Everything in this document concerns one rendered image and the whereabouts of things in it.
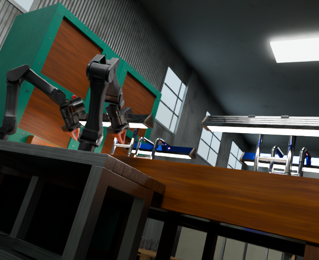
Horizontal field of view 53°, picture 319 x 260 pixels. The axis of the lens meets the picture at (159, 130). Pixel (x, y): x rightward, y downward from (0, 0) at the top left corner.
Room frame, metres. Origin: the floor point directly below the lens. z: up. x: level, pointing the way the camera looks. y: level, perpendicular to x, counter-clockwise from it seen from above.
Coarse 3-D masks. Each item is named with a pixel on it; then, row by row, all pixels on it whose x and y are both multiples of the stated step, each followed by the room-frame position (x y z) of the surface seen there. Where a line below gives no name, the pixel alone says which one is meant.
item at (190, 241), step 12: (180, 240) 7.47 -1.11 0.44; (192, 240) 7.31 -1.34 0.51; (204, 240) 7.16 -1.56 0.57; (228, 240) 6.87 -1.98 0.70; (180, 252) 7.44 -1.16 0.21; (192, 252) 7.28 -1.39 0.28; (216, 252) 6.98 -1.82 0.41; (228, 252) 6.84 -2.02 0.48; (240, 252) 6.71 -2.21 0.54; (252, 252) 6.58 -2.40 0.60; (264, 252) 6.45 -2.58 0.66; (276, 252) 6.32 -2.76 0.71
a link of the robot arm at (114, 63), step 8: (96, 56) 1.15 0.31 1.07; (104, 56) 1.17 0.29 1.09; (88, 64) 1.11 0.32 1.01; (112, 64) 1.12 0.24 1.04; (88, 72) 1.12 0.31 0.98; (112, 72) 1.13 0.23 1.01; (112, 80) 1.24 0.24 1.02; (112, 88) 1.29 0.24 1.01; (120, 88) 1.34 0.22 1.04; (112, 96) 1.35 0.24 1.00
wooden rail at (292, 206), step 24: (0, 168) 1.95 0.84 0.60; (144, 168) 1.31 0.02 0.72; (168, 168) 1.24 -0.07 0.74; (192, 168) 1.17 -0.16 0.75; (216, 168) 1.12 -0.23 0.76; (120, 192) 1.36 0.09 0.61; (168, 192) 1.22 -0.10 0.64; (192, 192) 1.16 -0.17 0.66; (216, 192) 1.10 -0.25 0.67; (240, 192) 1.05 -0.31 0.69; (264, 192) 1.01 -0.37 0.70; (288, 192) 0.96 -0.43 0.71; (312, 192) 0.92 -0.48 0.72; (192, 216) 1.17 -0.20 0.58; (216, 216) 1.09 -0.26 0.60; (240, 216) 1.04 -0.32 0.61; (264, 216) 1.00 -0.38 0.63; (288, 216) 0.96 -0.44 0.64; (312, 216) 0.92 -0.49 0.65; (312, 240) 0.91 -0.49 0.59
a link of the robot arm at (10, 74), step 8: (24, 64) 1.56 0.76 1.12; (8, 72) 1.55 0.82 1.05; (16, 72) 1.56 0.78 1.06; (24, 72) 1.57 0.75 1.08; (32, 72) 1.59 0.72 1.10; (16, 80) 1.57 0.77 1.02; (32, 80) 1.60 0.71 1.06; (40, 80) 1.61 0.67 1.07; (40, 88) 1.62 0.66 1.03; (48, 88) 1.62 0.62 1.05; (56, 88) 1.62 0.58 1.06; (48, 96) 1.66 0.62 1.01; (56, 96) 1.62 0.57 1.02; (64, 96) 1.63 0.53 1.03
